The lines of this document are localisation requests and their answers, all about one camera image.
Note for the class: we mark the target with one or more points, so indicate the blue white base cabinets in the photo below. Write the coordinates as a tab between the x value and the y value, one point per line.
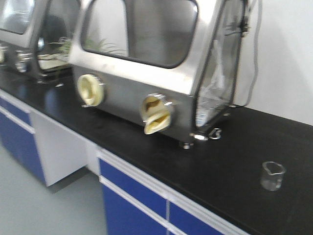
55	181

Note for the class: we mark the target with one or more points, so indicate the cream glove port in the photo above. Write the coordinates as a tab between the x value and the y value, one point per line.
157	113
91	89

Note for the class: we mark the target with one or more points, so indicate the cream glove port left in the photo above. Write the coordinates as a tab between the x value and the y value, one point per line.
91	89

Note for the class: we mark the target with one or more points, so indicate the small glass beaker front right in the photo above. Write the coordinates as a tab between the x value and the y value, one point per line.
272	175

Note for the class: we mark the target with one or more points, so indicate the cream glove port right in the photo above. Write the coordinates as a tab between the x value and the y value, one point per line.
157	113

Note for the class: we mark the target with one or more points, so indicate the stainless steel glove box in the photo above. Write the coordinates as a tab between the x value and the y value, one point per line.
187	50

